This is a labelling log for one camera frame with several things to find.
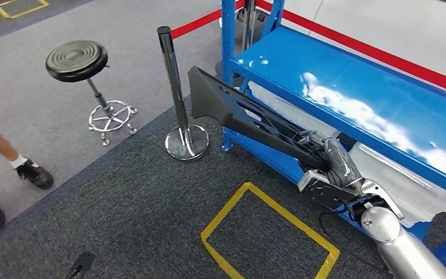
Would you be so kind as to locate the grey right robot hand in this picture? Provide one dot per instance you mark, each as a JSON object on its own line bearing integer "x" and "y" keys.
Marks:
{"x": 340, "y": 161}

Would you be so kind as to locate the black plastic frame part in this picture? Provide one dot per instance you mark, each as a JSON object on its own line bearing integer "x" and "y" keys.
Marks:
{"x": 207, "y": 96}

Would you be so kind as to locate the blue metal shelf rack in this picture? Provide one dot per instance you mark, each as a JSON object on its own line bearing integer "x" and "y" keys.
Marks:
{"x": 323, "y": 65}

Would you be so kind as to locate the red barrier belt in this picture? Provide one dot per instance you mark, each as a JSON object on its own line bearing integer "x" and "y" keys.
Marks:
{"x": 361, "y": 48}
{"x": 200, "y": 23}

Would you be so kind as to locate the yellow floor tape square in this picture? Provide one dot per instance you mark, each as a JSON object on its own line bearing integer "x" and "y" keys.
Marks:
{"x": 215, "y": 227}

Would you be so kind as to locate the black flat object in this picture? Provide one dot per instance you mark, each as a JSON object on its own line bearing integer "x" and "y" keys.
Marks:
{"x": 80, "y": 263}

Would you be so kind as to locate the black stool with chrome base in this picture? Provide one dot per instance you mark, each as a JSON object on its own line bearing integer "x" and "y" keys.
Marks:
{"x": 77, "y": 59}

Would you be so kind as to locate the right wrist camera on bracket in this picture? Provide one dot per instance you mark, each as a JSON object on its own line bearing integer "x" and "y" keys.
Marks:
{"x": 323, "y": 190}

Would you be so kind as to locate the chrome stanchion post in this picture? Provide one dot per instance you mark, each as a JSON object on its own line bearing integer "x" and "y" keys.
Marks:
{"x": 248, "y": 23}
{"x": 175, "y": 84}

